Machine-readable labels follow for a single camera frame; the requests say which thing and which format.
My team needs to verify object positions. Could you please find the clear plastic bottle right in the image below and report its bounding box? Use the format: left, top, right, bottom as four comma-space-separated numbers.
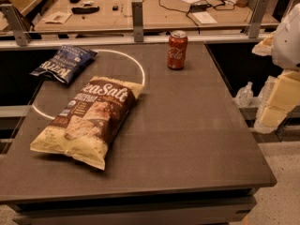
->
258, 76, 276, 109

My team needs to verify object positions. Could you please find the wooden background desk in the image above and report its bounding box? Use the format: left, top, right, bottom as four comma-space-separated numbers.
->
32, 0, 280, 36

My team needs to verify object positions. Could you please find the clear plastic bottle left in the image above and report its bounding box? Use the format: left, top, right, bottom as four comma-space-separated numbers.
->
235, 82, 253, 107

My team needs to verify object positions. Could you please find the white paper sheet left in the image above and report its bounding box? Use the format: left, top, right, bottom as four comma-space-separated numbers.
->
43, 11, 71, 24

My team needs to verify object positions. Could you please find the red coke can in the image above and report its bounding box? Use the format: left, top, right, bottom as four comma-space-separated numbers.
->
167, 30, 188, 69

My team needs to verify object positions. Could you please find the black power adapter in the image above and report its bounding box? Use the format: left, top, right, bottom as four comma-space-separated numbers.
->
189, 2, 212, 13

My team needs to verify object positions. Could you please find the middle metal bracket post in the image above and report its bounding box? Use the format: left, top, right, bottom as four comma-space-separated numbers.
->
131, 1, 143, 42

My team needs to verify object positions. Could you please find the metal bracket post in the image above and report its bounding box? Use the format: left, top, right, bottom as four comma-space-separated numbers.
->
131, 1, 143, 42
0, 4, 31, 46
246, 0, 269, 38

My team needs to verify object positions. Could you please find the small black object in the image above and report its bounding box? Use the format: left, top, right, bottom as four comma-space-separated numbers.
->
112, 5, 119, 10

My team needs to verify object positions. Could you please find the white paper card right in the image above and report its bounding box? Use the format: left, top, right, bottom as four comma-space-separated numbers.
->
193, 11, 217, 24

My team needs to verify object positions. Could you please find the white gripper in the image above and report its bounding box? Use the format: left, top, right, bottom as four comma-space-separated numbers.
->
252, 4, 300, 134

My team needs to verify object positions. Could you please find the black handheld device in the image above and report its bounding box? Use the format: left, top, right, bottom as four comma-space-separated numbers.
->
71, 7, 100, 14

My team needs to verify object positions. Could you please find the brown sea salt chip bag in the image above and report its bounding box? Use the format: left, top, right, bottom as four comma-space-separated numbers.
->
30, 77, 143, 170

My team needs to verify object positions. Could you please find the right metal bracket post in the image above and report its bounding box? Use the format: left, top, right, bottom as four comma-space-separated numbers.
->
246, 0, 269, 38

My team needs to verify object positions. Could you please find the clear plastic bottle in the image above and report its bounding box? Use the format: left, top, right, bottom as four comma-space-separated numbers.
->
235, 82, 253, 107
258, 76, 276, 109

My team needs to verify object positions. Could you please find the left metal bracket post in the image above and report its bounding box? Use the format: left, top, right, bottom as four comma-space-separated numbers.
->
0, 4, 31, 46

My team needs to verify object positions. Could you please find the blue kettle chip bag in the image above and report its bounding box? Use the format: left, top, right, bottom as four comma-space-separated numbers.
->
31, 45, 98, 84

